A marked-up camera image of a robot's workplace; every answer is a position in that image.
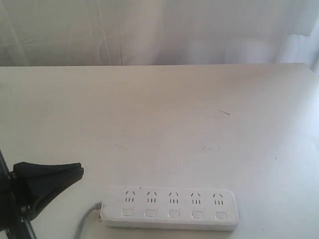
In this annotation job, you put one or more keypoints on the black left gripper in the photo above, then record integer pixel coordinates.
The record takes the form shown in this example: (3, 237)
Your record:
(43, 183)

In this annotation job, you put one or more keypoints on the white five-socket power strip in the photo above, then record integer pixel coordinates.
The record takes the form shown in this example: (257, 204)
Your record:
(170, 208)

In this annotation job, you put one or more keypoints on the white sheer curtain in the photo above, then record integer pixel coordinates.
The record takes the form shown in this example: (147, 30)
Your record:
(157, 32)

